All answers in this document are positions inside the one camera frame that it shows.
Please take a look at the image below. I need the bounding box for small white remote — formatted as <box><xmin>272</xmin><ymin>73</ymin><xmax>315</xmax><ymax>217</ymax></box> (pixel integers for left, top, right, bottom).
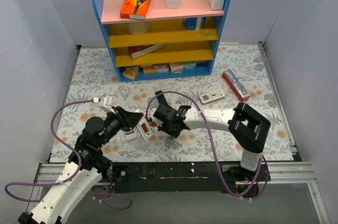
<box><xmin>136</xmin><ymin>117</ymin><xmax>154</xmax><ymax>141</ymax></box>

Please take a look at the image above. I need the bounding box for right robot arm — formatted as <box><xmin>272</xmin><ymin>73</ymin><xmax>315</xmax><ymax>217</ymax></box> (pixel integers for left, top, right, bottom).
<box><xmin>150</xmin><ymin>102</ymin><xmax>271</xmax><ymax>181</ymax></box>

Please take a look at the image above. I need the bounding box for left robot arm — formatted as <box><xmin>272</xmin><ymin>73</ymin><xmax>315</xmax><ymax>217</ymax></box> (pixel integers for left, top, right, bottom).
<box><xmin>18</xmin><ymin>106</ymin><xmax>144</xmax><ymax>223</ymax></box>

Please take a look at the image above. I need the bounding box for grey white remote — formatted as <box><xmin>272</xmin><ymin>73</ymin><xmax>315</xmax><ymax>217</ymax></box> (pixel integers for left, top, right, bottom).
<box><xmin>124</xmin><ymin>129</ymin><xmax>138</xmax><ymax>142</ymax></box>

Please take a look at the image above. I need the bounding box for black slim remote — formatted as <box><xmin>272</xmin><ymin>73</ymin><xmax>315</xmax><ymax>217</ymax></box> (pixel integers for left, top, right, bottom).
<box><xmin>155</xmin><ymin>90</ymin><xmax>168</xmax><ymax>106</ymax></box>

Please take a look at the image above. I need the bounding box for white air conditioner remote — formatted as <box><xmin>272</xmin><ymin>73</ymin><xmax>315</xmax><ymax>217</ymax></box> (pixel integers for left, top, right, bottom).
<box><xmin>199</xmin><ymin>89</ymin><xmax>225</xmax><ymax>104</ymax></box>

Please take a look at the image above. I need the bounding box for yellow soap box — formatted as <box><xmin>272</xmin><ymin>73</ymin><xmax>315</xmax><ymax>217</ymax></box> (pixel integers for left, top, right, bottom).
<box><xmin>123</xmin><ymin>69</ymin><xmax>139</xmax><ymax>80</ymax></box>

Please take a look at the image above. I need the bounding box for white orange small box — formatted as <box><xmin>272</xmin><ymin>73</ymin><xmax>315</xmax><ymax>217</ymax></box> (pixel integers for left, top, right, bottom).
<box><xmin>153</xmin><ymin>63</ymin><xmax>170</xmax><ymax>73</ymax></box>

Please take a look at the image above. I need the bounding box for pale green small box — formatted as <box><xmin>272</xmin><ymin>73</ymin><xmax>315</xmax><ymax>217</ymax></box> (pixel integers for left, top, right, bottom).
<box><xmin>183</xmin><ymin>61</ymin><xmax>196</xmax><ymax>70</ymax></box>

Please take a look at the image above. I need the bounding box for red white book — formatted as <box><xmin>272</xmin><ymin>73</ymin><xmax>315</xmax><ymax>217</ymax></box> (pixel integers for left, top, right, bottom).
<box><xmin>127</xmin><ymin>44</ymin><xmax>167</xmax><ymax>60</ymax></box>

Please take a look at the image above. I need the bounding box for red toothpaste box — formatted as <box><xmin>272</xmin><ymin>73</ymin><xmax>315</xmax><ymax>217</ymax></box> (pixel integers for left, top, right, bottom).
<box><xmin>222</xmin><ymin>69</ymin><xmax>250</xmax><ymax>102</ymax></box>

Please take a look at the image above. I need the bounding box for blue wooden shelf unit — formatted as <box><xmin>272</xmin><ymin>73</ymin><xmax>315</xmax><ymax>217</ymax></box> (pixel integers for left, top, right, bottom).
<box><xmin>91</xmin><ymin>0</ymin><xmax>231</xmax><ymax>82</ymax></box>

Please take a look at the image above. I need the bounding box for floral table mat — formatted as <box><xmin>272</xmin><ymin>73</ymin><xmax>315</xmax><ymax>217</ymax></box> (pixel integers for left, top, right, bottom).
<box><xmin>49</xmin><ymin>44</ymin><xmax>293</xmax><ymax>163</ymax></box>

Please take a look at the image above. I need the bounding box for blue white tin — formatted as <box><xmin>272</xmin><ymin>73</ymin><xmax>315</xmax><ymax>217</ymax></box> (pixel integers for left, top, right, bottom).
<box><xmin>182</xmin><ymin>17</ymin><xmax>206</xmax><ymax>31</ymax></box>

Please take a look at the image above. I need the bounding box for orange razor box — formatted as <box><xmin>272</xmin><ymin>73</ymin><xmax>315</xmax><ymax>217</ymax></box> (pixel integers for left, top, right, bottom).
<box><xmin>120</xmin><ymin>0</ymin><xmax>152</xmax><ymax>20</ymax></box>

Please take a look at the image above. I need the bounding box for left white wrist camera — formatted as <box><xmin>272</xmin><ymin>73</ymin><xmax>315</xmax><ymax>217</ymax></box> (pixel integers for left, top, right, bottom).
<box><xmin>92</xmin><ymin>94</ymin><xmax>115</xmax><ymax>114</ymax></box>

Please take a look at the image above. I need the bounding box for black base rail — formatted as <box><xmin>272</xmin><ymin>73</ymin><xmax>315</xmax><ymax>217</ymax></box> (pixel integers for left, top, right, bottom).
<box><xmin>101</xmin><ymin>161</ymin><xmax>271</xmax><ymax>197</ymax></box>

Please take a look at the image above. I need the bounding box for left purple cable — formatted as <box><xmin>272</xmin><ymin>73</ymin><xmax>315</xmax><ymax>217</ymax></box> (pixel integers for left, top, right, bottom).
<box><xmin>4</xmin><ymin>99</ymin><xmax>133</xmax><ymax>210</ymax></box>

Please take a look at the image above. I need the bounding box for purple cable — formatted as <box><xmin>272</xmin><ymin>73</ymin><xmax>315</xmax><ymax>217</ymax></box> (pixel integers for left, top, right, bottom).
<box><xmin>4</xmin><ymin>99</ymin><xmax>133</xmax><ymax>210</ymax></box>
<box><xmin>145</xmin><ymin>90</ymin><xmax>271</xmax><ymax>198</ymax></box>

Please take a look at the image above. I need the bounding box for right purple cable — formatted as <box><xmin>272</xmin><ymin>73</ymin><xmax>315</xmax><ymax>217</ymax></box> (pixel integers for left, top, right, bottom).
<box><xmin>145</xmin><ymin>90</ymin><xmax>271</xmax><ymax>198</ymax></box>

